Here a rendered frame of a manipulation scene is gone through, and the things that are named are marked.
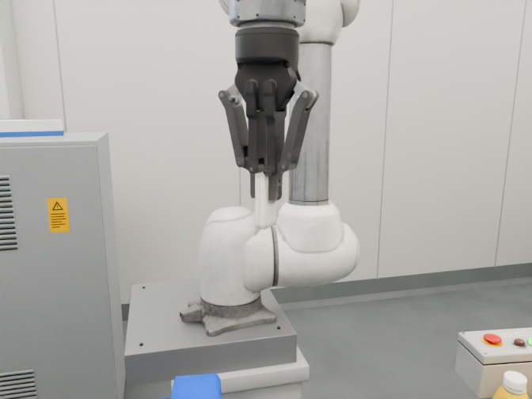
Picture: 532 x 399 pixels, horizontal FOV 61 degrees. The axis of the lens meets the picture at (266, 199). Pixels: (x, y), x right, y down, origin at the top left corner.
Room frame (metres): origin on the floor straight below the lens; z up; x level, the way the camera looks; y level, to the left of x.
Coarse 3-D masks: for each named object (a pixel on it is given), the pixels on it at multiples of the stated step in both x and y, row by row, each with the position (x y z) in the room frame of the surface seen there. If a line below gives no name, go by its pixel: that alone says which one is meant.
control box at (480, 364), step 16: (464, 336) 0.91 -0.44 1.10; (480, 336) 0.91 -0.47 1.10; (512, 336) 0.91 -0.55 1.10; (528, 336) 0.91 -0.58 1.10; (464, 352) 0.90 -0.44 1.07; (480, 352) 0.85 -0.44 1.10; (496, 352) 0.85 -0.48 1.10; (512, 352) 0.85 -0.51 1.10; (528, 352) 0.85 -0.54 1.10; (464, 368) 0.89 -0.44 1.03; (480, 368) 0.84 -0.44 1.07; (496, 368) 0.84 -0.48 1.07; (512, 368) 0.84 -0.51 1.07; (528, 368) 0.84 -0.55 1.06; (480, 384) 0.83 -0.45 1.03; (496, 384) 0.84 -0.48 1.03; (528, 384) 0.84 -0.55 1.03
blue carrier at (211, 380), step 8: (184, 376) 0.59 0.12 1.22; (192, 376) 0.58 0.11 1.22; (200, 376) 0.58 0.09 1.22; (208, 376) 0.58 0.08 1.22; (216, 376) 0.58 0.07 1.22; (176, 384) 0.55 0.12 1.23; (184, 384) 0.55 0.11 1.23; (192, 384) 0.55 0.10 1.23; (200, 384) 0.55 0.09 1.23; (208, 384) 0.55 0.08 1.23; (216, 384) 0.55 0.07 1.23; (176, 392) 0.53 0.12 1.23; (184, 392) 0.53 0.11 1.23; (192, 392) 0.53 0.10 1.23; (200, 392) 0.53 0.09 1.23; (208, 392) 0.53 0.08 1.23; (216, 392) 0.53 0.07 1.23
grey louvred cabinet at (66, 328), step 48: (0, 144) 1.76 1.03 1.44; (48, 144) 1.81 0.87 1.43; (96, 144) 1.85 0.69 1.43; (0, 192) 1.74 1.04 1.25; (48, 192) 1.78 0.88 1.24; (96, 192) 1.83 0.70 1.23; (0, 240) 1.74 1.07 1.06; (48, 240) 1.78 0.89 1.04; (96, 240) 1.82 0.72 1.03; (0, 288) 1.73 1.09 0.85; (48, 288) 1.77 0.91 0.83; (96, 288) 1.82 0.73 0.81; (0, 336) 1.73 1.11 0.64; (48, 336) 1.77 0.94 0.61; (96, 336) 1.82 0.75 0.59; (0, 384) 1.71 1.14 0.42; (48, 384) 1.76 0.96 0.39; (96, 384) 1.81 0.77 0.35
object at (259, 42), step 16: (240, 32) 0.53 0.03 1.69; (256, 32) 0.52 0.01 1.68; (272, 32) 0.52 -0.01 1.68; (288, 32) 0.53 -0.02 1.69; (240, 48) 0.53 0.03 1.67; (256, 48) 0.52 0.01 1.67; (272, 48) 0.52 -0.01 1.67; (288, 48) 0.53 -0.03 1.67; (240, 64) 0.56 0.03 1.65; (256, 64) 0.55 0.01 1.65; (272, 64) 0.54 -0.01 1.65; (288, 64) 0.53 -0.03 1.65; (240, 80) 0.56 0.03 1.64; (256, 80) 0.55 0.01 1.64; (272, 80) 0.54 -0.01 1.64; (288, 80) 0.53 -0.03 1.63; (256, 96) 0.55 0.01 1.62; (288, 96) 0.54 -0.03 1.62
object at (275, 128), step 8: (264, 88) 0.54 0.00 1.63; (272, 88) 0.53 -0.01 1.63; (264, 96) 0.54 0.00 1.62; (272, 96) 0.53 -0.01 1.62; (264, 104) 0.54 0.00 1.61; (272, 104) 0.53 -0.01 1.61; (264, 112) 0.54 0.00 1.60; (272, 112) 0.53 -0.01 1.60; (280, 112) 0.55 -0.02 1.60; (272, 120) 0.54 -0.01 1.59; (280, 120) 0.55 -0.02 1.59; (272, 128) 0.54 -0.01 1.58; (280, 128) 0.55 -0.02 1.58; (272, 136) 0.54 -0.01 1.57; (280, 136) 0.55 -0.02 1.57; (272, 144) 0.54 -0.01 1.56; (280, 144) 0.55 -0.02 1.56; (272, 152) 0.54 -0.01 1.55; (280, 152) 0.55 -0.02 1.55; (272, 160) 0.54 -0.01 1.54; (272, 168) 0.54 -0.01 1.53
